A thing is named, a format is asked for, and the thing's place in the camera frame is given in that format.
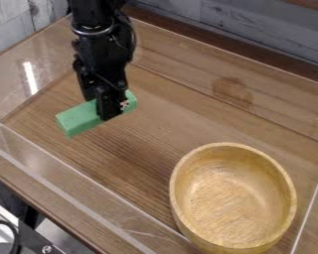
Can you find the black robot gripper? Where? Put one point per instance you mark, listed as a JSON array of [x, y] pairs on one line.
[[103, 54]]

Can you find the green rectangular block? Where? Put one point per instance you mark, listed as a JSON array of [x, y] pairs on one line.
[[79, 119]]

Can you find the brown wooden bowl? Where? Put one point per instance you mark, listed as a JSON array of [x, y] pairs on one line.
[[233, 199]]

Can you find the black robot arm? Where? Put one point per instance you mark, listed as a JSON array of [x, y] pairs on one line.
[[95, 15]]

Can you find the clear acrylic tray walls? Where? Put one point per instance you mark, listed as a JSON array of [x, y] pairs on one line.
[[208, 89]]

